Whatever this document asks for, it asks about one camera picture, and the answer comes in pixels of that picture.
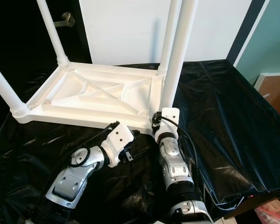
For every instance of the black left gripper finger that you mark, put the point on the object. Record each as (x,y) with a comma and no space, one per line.
(136,133)

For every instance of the white plastic table top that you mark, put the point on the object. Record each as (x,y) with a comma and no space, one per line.
(93,109)

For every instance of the black plastic table cover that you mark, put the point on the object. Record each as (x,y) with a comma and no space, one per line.
(233,144)

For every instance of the white plastic table leg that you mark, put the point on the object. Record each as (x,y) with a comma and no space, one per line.
(52,32)
(178,53)
(7,91)
(170,37)

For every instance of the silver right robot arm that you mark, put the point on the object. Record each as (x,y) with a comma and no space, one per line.
(177,170)

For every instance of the brown cardboard box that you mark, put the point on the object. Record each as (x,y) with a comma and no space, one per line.
(275,93)

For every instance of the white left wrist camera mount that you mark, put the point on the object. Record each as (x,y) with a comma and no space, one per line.
(117,139)

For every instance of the brown wooden table rail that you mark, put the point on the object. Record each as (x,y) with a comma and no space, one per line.
(252,210)

